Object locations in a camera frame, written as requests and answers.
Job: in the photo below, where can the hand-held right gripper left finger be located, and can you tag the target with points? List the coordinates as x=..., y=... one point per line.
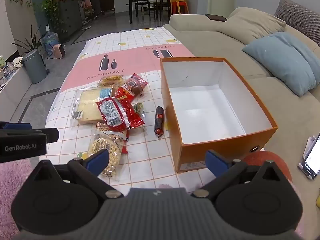
x=98, y=163

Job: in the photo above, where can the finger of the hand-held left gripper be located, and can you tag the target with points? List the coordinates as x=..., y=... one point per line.
x=51, y=135
x=16, y=125

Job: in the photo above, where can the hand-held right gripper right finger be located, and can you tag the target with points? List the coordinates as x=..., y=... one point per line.
x=216, y=162

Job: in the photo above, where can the clear packet of peanuts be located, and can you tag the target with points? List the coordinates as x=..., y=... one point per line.
x=107, y=147

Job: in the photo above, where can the orange cardboard box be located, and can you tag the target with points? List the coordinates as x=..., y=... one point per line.
x=195, y=155

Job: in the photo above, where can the clear packet of sliced bread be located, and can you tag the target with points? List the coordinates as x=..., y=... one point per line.
x=87, y=105

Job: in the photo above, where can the red packet with white label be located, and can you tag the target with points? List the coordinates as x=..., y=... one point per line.
x=130, y=116

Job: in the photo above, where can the dark green seaweed packet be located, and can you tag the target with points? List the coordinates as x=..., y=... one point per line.
x=138, y=108

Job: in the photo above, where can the dark red sausage stick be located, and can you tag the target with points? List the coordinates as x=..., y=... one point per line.
x=159, y=120

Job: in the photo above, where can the clear packet of yellow pastries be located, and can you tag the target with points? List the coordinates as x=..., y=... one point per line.
x=111, y=80

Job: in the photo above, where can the red round seat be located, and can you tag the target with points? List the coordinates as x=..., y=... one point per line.
x=257, y=158

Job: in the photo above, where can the pink fluffy rug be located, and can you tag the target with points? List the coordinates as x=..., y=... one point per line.
x=12, y=192

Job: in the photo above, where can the white low cabinet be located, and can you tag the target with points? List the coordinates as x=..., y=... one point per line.
x=17, y=80

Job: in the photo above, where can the cluster of small colourful items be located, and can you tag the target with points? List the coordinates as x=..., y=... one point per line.
x=5, y=70

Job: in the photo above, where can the grey-green pedal bin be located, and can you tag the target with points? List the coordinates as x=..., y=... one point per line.
x=35, y=67

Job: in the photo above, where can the white figurine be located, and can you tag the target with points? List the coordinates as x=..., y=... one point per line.
x=18, y=62

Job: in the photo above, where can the pink space heater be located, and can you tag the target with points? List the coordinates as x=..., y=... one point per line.
x=59, y=51

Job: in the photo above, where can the long-leaved potted plant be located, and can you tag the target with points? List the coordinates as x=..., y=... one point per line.
x=31, y=42

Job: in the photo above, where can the large blue water jug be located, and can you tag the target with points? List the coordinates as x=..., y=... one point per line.
x=50, y=41

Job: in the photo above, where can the white phone stand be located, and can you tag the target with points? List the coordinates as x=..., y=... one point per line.
x=308, y=147

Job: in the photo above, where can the smartphone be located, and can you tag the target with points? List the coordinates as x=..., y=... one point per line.
x=312, y=162

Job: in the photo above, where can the pink and white printed tablecloth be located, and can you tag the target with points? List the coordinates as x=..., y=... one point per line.
x=130, y=55

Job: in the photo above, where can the dark grey drawer cabinet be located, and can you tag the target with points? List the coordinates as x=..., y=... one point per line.
x=71, y=17

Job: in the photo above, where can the light blue cushion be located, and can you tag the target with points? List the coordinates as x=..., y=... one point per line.
x=282, y=60

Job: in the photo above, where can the bushy green plant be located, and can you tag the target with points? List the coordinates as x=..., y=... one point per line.
x=51, y=5

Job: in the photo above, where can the beige sofa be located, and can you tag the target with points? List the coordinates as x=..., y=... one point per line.
x=200, y=35

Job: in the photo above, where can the shelf with toys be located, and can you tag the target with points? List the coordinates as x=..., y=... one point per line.
x=90, y=7

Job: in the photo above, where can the beige cushion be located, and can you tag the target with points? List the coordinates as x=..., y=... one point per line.
x=250, y=25

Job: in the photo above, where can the dark dining table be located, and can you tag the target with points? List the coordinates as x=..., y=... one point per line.
x=130, y=5

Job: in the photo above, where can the dark dining chair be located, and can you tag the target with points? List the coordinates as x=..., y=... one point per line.
x=161, y=5
x=142, y=4

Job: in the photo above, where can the orange stool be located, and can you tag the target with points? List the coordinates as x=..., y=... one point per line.
x=178, y=5

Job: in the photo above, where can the grey textured cushion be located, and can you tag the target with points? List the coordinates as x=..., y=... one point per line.
x=300, y=17

